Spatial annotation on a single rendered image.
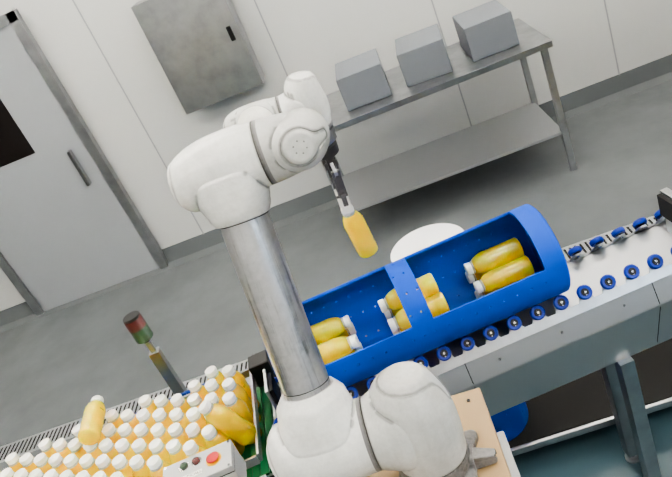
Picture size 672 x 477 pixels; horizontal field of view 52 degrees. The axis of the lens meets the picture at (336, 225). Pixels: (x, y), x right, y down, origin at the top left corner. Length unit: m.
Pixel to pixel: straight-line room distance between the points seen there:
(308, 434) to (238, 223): 0.44
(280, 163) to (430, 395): 0.53
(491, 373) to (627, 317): 0.44
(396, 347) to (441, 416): 0.59
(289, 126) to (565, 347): 1.23
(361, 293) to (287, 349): 0.83
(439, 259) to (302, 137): 1.03
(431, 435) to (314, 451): 0.23
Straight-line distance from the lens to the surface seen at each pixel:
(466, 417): 1.67
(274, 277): 1.34
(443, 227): 2.50
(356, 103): 4.42
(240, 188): 1.30
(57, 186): 5.69
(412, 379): 1.38
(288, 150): 1.25
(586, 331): 2.18
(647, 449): 2.69
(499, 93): 5.38
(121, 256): 5.85
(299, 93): 1.83
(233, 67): 4.91
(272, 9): 5.03
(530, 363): 2.16
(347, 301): 2.18
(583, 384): 3.02
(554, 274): 2.01
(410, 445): 1.41
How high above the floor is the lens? 2.28
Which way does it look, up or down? 26 degrees down
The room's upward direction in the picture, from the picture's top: 24 degrees counter-clockwise
